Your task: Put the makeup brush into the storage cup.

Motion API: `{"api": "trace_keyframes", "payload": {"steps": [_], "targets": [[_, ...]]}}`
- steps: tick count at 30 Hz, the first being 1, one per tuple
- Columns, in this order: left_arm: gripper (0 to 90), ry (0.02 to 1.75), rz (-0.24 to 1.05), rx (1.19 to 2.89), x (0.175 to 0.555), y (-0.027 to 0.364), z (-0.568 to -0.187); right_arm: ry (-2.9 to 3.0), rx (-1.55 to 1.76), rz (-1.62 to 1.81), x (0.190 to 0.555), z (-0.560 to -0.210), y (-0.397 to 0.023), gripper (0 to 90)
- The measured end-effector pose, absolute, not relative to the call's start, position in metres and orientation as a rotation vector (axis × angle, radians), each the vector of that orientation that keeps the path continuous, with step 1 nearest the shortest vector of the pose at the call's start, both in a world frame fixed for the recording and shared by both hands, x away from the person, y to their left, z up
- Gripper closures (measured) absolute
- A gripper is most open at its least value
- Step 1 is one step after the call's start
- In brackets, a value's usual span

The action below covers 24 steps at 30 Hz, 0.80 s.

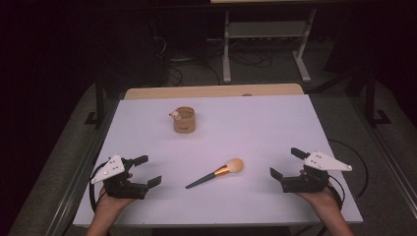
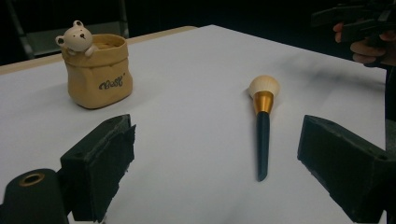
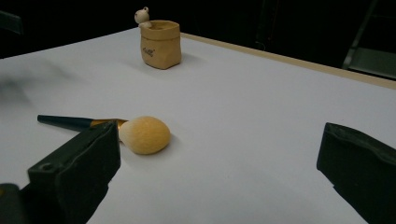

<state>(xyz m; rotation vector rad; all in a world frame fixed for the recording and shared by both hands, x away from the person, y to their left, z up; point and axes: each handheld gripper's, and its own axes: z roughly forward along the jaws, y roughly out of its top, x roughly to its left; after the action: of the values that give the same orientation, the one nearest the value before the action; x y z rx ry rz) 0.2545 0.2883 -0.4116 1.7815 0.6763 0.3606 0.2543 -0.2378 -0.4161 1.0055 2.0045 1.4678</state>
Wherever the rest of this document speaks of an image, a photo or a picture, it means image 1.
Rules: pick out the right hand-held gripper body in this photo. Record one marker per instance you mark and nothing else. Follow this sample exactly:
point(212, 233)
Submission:
point(323, 162)

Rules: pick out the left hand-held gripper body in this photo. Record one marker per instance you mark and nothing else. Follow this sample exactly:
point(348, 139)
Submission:
point(113, 168)

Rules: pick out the brown cup with animal figure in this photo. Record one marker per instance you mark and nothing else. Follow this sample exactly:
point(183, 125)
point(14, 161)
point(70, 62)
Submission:
point(184, 124)

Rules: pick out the person's left hand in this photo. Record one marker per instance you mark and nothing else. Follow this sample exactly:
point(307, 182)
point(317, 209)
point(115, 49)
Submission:
point(111, 204)

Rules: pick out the person's right hand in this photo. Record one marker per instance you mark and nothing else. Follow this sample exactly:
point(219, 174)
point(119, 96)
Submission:
point(324, 201)

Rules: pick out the white board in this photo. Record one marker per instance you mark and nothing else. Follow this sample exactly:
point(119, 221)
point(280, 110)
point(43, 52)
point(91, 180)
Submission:
point(229, 131)

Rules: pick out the black metal stand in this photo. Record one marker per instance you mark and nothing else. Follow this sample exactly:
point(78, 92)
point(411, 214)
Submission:
point(371, 105)
point(99, 105)

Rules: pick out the wooden table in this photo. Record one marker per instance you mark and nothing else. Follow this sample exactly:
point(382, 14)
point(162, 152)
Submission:
point(213, 90)

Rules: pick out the white metal stand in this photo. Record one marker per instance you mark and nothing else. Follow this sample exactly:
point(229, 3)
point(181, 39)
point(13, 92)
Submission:
point(265, 29)

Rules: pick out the metal floor rail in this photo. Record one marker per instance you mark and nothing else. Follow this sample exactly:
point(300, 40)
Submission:
point(77, 183)
point(390, 160)

